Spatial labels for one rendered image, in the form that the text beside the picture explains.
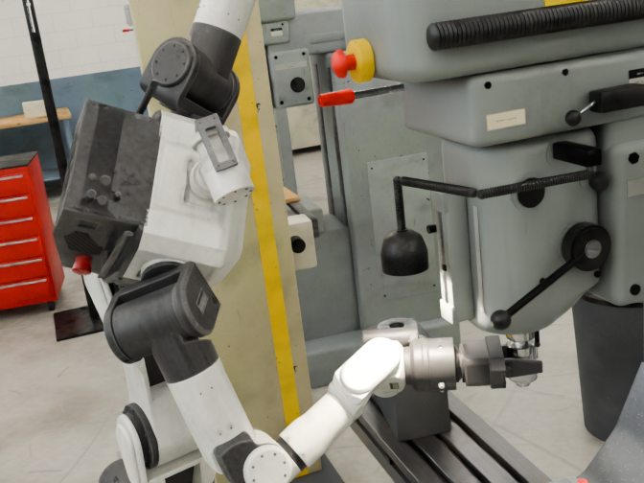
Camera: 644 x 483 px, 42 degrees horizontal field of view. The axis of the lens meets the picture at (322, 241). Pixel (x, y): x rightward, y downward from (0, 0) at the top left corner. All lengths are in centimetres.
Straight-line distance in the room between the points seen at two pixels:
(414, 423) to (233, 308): 136
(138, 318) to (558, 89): 69
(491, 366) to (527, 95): 45
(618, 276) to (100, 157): 82
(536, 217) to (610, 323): 209
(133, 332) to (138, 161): 27
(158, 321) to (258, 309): 184
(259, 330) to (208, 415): 183
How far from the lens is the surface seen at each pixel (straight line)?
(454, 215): 128
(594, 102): 123
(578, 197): 129
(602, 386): 349
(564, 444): 360
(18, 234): 574
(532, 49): 118
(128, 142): 138
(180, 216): 135
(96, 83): 1016
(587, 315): 338
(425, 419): 186
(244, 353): 315
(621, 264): 135
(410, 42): 111
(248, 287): 307
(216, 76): 149
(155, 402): 176
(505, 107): 118
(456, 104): 119
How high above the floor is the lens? 187
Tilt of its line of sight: 17 degrees down
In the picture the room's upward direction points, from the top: 7 degrees counter-clockwise
